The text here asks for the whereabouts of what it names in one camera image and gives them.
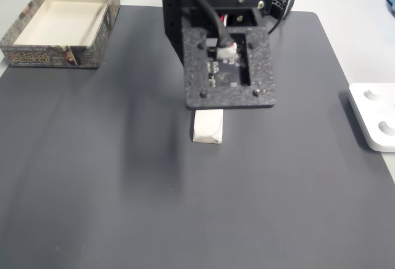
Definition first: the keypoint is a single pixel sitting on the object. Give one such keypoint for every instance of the white block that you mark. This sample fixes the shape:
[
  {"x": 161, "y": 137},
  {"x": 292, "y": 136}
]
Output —
[{"x": 206, "y": 127}]

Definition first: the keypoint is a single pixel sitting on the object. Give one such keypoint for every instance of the brown patterned cardboard box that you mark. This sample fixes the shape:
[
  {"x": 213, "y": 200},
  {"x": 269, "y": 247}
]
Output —
[{"x": 61, "y": 25}]

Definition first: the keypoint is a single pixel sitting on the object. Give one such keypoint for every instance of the blue object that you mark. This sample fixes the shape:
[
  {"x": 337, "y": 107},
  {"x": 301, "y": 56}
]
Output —
[{"x": 390, "y": 0}]

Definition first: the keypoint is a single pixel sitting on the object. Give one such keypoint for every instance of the grey table mat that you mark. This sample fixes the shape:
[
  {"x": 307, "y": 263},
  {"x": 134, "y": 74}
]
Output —
[{"x": 154, "y": 188}]

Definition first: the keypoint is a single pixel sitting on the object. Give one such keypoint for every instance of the white tray with round hollows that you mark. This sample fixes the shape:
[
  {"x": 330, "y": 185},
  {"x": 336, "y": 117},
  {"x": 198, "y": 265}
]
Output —
[{"x": 373, "y": 118}]

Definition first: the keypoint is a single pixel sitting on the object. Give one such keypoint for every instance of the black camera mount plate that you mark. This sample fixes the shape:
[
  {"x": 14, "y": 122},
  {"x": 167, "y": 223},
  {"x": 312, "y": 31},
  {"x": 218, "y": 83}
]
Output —
[{"x": 262, "y": 74}]

